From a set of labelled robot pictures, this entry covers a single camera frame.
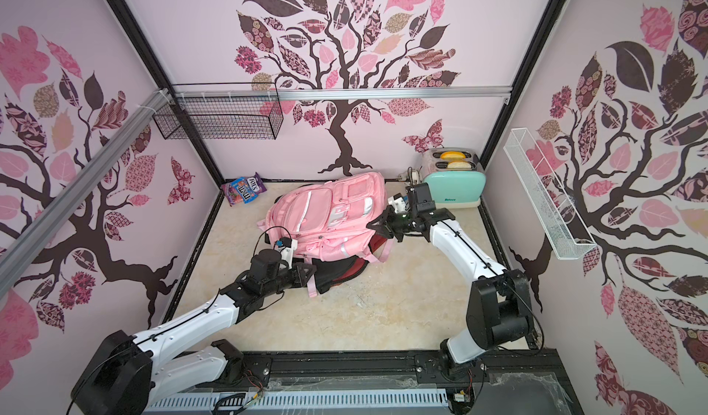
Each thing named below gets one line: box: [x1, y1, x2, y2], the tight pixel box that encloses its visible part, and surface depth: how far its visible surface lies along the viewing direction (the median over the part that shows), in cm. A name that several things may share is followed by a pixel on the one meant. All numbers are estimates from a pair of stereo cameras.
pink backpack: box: [256, 171, 395, 297], surface depth 89 cm
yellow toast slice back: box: [439, 151, 466, 161], surface depth 105 cm
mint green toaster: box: [423, 146, 487, 210], surface depth 105 cm
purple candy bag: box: [221, 171, 268, 206], surface depth 116 cm
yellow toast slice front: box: [447, 161, 472, 169], surface depth 103 cm
